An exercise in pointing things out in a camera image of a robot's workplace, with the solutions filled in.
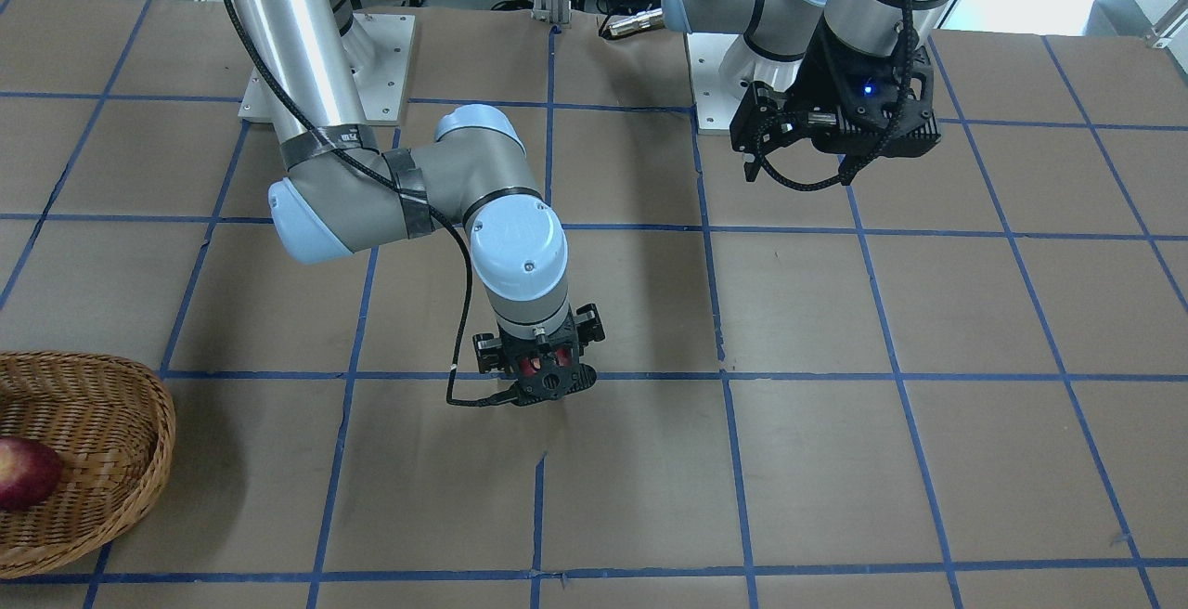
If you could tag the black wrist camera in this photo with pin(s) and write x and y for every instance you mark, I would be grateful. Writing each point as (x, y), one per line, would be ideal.
(524, 393)
(917, 133)

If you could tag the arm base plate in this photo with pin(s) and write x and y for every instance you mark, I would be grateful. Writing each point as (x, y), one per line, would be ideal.
(721, 65)
(378, 49)

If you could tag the wicker basket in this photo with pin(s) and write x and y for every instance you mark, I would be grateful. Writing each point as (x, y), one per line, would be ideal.
(111, 421)

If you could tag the dark red apple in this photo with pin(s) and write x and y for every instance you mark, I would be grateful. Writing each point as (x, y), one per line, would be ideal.
(30, 472)

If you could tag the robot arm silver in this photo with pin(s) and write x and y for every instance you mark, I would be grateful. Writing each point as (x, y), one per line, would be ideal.
(340, 195)
(781, 30)

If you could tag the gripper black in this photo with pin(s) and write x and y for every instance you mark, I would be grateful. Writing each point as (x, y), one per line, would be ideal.
(815, 80)
(485, 350)

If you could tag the red yellow apple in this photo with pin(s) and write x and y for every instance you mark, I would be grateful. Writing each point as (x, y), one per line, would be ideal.
(558, 363)

